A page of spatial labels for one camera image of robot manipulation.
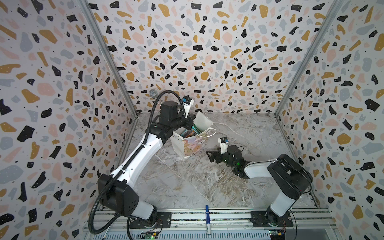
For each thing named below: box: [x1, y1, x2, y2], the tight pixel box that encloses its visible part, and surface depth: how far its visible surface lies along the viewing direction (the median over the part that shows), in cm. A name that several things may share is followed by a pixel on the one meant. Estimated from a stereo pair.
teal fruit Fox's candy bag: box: [180, 124, 201, 138], surface depth 95 cm
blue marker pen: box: [205, 205, 211, 236], surface depth 75 cm
